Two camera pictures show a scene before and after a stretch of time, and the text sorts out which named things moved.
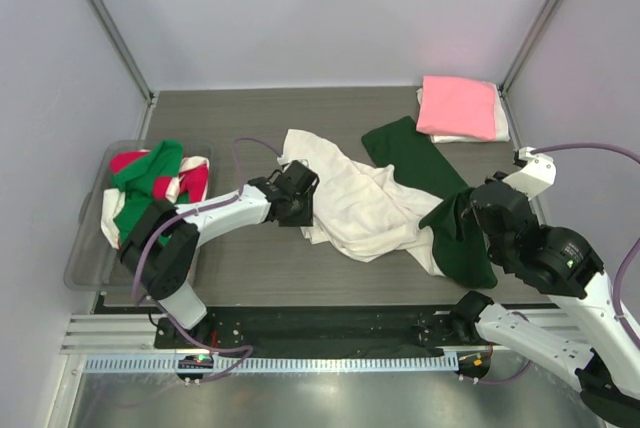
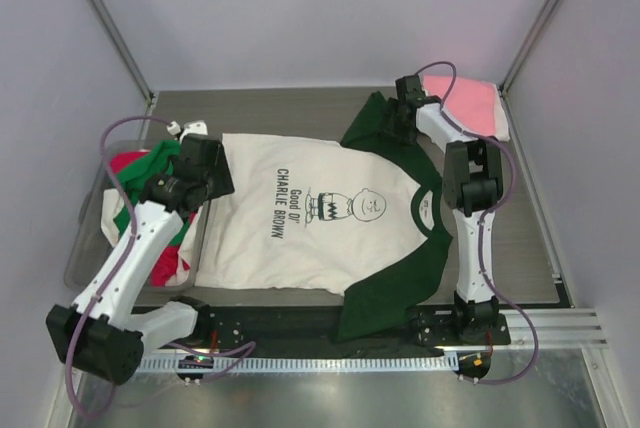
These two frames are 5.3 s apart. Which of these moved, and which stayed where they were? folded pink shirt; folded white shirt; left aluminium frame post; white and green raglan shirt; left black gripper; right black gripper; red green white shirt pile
Moved: right black gripper; white and green raglan shirt; left black gripper
Stayed: folded pink shirt; left aluminium frame post; red green white shirt pile; folded white shirt
